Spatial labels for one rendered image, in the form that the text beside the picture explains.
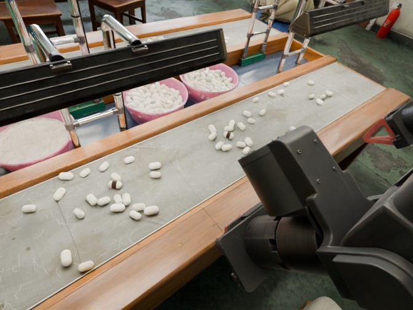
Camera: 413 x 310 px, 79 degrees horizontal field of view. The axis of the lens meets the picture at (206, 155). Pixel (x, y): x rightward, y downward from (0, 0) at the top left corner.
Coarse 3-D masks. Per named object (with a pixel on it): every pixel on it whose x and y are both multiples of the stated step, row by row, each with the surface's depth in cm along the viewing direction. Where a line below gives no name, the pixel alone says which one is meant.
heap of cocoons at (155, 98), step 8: (136, 88) 103; (144, 88) 104; (152, 88) 105; (160, 88) 106; (168, 88) 106; (128, 96) 101; (136, 96) 101; (144, 96) 101; (152, 96) 101; (160, 96) 102; (168, 96) 104; (176, 96) 103; (128, 104) 96; (136, 104) 97; (144, 104) 97; (152, 104) 97; (160, 104) 100; (168, 104) 98; (176, 104) 100; (152, 112) 95; (160, 112) 96
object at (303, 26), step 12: (360, 0) 96; (372, 0) 101; (384, 0) 107; (312, 12) 80; (324, 12) 84; (336, 12) 88; (348, 12) 92; (360, 12) 97; (372, 12) 103; (384, 12) 109; (300, 24) 82; (312, 24) 81; (324, 24) 85; (336, 24) 89; (348, 24) 94; (312, 36) 84
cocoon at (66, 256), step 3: (63, 252) 56; (66, 252) 56; (69, 252) 56; (63, 255) 55; (66, 255) 55; (69, 255) 56; (63, 258) 55; (66, 258) 55; (69, 258) 55; (63, 261) 54; (66, 261) 55; (69, 261) 55; (63, 264) 54; (66, 264) 55; (69, 264) 55
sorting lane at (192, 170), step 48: (288, 96) 113; (336, 96) 119; (144, 144) 83; (192, 144) 86; (48, 192) 67; (96, 192) 69; (144, 192) 71; (192, 192) 73; (0, 240) 58; (48, 240) 59; (96, 240) 60; (0, 288) 51; (48, 288) 52
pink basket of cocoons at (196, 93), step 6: (210, 66) 122; (216, 66) 121; (222, 66) 120; (228, 66) 119; (228, 72) 120; (234, 72) 116; (228, 78) 120; (234, 78) 116; (186, 84) 105; (234, 84) 114; (192, 90) 106; (198, 90) 103; (204, 90) 103; (228, 90) 106; (192, 96) 110; (198, 96) 107; (204, 96) 106; (210, 96) 106; (216, 96) 106; (198, 102) 111
